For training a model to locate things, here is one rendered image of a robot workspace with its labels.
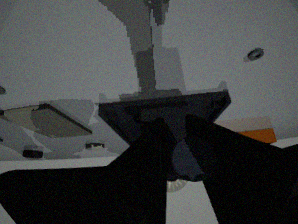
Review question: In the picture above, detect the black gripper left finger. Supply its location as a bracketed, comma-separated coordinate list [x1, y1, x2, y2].
[0, 117, 168, 224]

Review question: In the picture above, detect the brown open tray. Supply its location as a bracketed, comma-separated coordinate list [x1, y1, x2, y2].
[238, 128, 277, 144]

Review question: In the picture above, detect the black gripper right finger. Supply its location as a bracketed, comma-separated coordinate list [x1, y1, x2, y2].
[186, 115, 298, 224]

